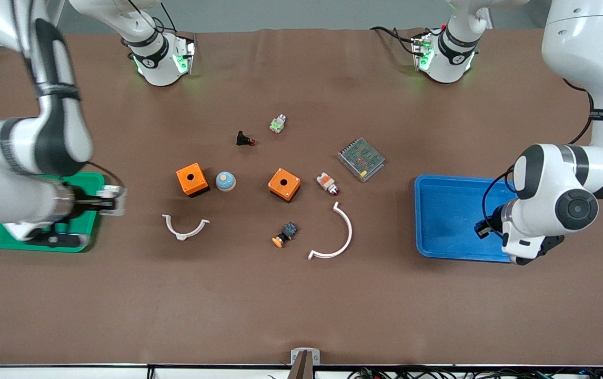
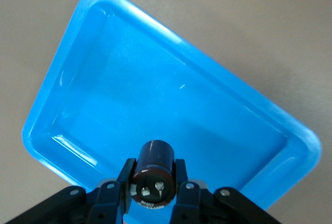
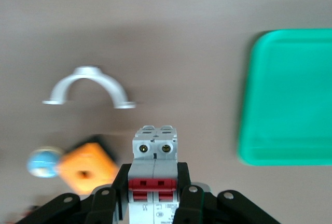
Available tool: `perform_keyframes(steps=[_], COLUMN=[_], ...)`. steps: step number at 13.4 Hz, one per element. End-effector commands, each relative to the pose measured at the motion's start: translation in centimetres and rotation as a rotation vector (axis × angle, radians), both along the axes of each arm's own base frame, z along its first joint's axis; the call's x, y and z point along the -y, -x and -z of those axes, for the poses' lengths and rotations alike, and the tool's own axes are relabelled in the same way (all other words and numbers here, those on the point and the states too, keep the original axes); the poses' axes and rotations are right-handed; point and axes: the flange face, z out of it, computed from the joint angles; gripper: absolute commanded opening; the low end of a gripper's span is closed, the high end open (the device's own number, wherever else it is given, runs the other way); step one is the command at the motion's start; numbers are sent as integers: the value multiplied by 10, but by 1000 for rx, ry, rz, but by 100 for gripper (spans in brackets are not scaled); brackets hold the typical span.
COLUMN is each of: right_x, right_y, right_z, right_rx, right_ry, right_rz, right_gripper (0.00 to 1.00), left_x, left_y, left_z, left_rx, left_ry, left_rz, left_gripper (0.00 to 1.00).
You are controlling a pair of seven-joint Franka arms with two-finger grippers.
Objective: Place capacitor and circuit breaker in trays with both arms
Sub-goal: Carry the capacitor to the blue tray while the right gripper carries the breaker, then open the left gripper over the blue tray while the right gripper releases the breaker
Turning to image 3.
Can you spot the blue dome buzzer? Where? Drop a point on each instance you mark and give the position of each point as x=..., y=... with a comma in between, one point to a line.
x=41, y=161

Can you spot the green plastic tray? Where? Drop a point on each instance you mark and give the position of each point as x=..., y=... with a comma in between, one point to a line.
x=290, y=99

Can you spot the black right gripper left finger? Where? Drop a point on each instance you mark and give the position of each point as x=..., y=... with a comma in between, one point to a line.
x=103, y=206

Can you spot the orange push button box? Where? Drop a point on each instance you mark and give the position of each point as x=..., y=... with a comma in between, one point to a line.
x=85, y=159

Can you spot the brown table cover mat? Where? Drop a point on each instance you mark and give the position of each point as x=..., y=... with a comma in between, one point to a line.
x=168, y=27

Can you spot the small white pipe clamp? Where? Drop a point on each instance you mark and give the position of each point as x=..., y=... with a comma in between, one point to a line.
x=85, y=71

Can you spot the white circuit breaker red switch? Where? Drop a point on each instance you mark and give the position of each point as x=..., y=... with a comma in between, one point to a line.
x=153, y=161

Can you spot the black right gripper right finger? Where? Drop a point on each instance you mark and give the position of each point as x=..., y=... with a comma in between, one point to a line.
x=197, y=206

